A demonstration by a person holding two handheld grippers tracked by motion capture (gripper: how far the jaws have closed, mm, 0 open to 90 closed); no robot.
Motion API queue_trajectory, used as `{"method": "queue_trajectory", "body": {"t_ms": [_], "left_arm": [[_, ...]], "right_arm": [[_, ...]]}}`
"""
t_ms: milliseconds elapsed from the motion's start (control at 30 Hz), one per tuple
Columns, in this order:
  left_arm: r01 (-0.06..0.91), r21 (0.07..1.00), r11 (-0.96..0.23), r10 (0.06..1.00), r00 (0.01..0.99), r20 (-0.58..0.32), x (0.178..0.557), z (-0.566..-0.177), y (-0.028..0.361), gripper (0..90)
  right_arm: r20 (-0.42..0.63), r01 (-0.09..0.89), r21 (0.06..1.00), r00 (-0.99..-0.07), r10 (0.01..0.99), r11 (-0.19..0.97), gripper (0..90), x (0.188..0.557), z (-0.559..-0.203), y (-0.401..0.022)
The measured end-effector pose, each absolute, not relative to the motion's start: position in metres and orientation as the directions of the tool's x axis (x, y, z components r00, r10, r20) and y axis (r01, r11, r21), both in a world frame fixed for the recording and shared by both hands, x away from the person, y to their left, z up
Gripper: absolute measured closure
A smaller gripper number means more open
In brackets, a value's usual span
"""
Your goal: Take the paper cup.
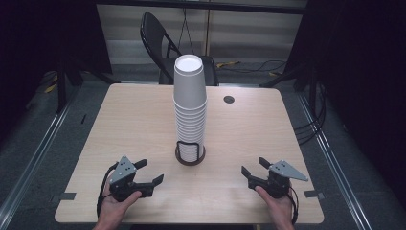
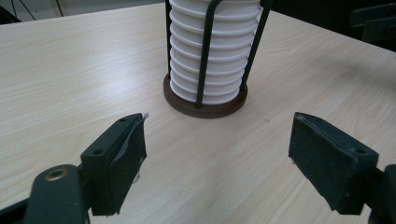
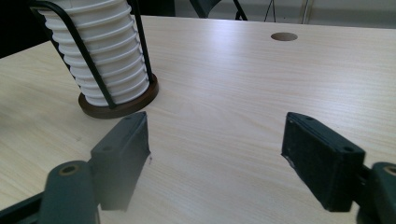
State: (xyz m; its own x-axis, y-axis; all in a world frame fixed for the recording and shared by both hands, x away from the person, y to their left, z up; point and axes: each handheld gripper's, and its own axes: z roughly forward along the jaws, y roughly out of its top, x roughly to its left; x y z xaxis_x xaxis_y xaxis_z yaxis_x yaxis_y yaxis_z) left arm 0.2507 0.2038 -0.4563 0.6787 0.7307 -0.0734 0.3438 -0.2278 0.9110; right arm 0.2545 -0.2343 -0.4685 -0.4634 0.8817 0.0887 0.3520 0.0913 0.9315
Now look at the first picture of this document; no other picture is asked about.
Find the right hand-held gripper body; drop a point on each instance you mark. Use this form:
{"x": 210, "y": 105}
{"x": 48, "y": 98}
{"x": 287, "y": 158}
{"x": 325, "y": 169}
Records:
{"x": 277, "y": 180}

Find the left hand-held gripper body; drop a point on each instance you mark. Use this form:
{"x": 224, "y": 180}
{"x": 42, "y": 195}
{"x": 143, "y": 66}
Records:
{"x": 124, "y": 174}

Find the stack of white paper cups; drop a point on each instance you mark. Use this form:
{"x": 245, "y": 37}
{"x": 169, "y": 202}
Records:
{"x": 190, "y": 96}

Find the person's right hand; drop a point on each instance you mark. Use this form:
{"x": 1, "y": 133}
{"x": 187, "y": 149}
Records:
{"x": 277, "y": 207}

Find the person's left hand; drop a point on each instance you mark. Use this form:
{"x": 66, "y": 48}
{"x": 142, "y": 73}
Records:
{"x": 115, "y": 207}

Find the grey tape strip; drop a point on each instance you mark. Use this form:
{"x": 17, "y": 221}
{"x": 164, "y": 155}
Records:
{"x": 312, "y": 194}
{"x": 65, "y": 196}

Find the round black table grommet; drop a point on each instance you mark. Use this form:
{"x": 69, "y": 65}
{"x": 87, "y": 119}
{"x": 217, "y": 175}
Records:
{"x": 229, "y": 99}

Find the black stand leg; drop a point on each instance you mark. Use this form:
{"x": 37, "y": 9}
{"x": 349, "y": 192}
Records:
{"x": 306, "y": 80}
{"x": 62, "y": 92}

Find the yellow floor tape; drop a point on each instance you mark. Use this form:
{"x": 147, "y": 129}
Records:
{"x": 50, "y": 88}

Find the black folding chair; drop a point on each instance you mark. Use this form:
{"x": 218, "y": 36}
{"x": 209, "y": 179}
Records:
{"x": 159, "y": 41}

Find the metal floor rail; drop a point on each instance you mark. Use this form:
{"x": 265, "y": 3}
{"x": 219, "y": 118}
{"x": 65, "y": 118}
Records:
{"x": 35, "y": 159}
{"x": 332, "y": 159}

